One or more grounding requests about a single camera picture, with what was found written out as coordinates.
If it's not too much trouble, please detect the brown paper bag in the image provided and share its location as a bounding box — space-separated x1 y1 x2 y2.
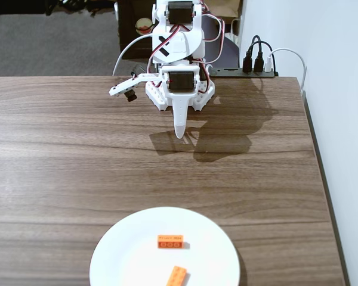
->
201 0 242 18

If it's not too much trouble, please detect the orange printed lego block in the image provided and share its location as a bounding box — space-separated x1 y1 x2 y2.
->
166 266 188 286
157 234 186 250

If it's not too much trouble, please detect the grey blue chair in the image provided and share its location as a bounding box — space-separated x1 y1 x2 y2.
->
203 14 240 69

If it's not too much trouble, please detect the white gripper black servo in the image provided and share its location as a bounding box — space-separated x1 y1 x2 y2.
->
161 67 201 140

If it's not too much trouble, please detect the dark grey power strip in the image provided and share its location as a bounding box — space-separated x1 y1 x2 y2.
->
210 67 279 79

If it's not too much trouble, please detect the black plug with cable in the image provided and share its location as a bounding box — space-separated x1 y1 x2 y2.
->
242 35 262 73
246 41 277 74

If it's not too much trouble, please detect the red black white servo wire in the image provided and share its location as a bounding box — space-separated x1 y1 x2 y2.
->
202 13 225 65
149 25 183 75
200 59 213 90

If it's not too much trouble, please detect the white round plate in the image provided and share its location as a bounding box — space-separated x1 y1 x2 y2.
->
89 207 241 286

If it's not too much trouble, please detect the thin white cable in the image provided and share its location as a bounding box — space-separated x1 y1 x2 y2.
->
112 34 155 75

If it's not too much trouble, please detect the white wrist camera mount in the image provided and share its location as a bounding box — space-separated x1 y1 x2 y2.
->
109 73 163 98

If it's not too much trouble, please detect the dark wooden cabinet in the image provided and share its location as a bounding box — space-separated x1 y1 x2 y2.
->
116 0 155 60

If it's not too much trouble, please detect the white plug with cable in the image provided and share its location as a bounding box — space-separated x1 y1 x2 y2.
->
264 47 307 96

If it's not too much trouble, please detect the round cream red object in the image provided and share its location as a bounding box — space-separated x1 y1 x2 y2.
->
135 17 155 34

